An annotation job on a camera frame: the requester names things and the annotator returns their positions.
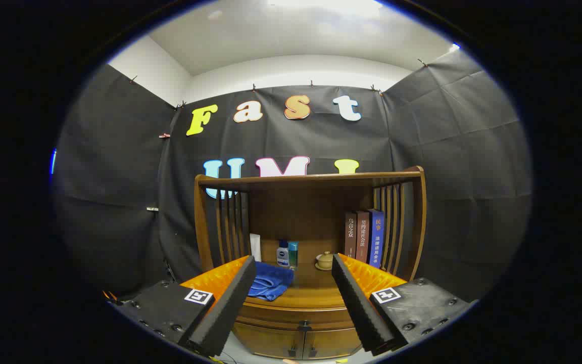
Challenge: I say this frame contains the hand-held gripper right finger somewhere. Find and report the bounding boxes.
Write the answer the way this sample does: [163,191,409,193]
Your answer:
[331,253,473,356]

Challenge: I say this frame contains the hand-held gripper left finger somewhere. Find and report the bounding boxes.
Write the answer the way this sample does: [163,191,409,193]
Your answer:
[112,255,257,357]

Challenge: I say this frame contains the wooden drawer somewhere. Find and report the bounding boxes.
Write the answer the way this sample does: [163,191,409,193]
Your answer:
[238,302,355,330]

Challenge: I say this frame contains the wooden cabinet door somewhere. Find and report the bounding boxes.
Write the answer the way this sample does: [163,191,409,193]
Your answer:
[302,328,362,360]
[233,323,303,360]

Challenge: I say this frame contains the wooden countertop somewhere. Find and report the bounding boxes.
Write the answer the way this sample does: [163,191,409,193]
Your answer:
[245,237,378,309]

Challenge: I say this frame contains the wooden cabinet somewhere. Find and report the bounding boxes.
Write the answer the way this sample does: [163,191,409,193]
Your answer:
[193,166,427,360]

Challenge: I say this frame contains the blue towel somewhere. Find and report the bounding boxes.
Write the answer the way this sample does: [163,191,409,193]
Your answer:
[247,261,295,302]

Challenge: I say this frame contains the blue book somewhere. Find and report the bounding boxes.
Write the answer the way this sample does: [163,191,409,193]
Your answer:
[368,208,385,269]

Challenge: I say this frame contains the reddish brown book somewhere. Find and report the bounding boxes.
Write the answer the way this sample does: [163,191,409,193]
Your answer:
[356,210,370,263]

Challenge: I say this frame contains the dark brown book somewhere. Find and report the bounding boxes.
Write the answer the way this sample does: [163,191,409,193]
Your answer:
[344,211,358,258]

